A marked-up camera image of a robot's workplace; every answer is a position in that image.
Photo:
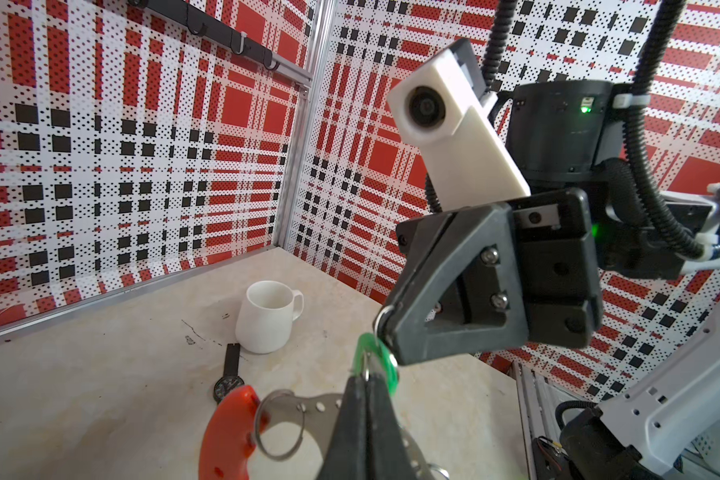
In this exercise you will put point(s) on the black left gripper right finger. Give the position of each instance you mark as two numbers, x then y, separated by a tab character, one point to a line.
386	454

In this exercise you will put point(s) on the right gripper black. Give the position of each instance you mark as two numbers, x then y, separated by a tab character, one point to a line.
495	277

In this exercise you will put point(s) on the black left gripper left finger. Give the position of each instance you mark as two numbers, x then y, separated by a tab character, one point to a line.
347	454

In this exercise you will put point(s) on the silver keyring with chain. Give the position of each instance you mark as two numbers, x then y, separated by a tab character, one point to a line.
317	416

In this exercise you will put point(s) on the green tagged key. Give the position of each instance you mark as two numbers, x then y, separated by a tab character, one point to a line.
372	356

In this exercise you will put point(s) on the red tagged key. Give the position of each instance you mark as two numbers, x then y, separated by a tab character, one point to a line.
228	441

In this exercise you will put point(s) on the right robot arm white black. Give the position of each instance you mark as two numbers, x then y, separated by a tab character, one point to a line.
533	192

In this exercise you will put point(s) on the black wrist watch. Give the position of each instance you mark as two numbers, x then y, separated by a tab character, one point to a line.
230	378

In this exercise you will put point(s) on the white ceramic mug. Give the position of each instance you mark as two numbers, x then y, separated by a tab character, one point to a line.
265	319

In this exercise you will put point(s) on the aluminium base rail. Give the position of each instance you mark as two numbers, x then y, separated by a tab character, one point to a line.
538	397

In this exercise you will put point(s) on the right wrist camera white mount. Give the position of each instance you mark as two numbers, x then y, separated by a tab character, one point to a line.
442	109

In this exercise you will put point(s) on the black hook rail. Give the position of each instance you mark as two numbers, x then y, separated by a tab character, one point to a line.
203	25

